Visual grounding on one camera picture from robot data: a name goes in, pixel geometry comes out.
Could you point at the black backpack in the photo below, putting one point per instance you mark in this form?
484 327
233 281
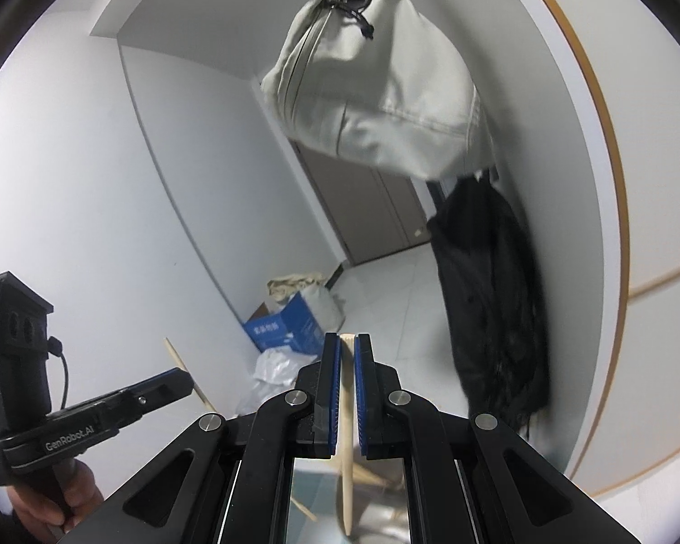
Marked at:
487 294

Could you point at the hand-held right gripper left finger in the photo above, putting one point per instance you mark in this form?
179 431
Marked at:
334 396

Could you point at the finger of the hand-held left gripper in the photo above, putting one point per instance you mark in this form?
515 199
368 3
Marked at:
147 394

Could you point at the beige hanging bag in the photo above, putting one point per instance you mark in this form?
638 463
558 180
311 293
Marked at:
374 79

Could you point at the blue cardboard box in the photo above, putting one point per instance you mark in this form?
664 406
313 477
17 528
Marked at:
286 328

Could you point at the grey-brown door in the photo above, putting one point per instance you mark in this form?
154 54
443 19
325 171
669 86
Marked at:
362 209

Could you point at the white oval utensil holder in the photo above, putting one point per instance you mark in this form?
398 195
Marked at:
317 487

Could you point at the wooden chopstick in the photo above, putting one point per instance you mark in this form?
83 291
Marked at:
362 473
347 493
306 510
178 360

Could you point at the small grey plastic package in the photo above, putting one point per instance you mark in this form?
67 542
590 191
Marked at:
277 368

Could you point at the person's left hand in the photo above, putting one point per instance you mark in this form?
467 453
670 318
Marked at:
45 498

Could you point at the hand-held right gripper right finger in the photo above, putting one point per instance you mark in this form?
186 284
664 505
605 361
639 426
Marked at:
362 396

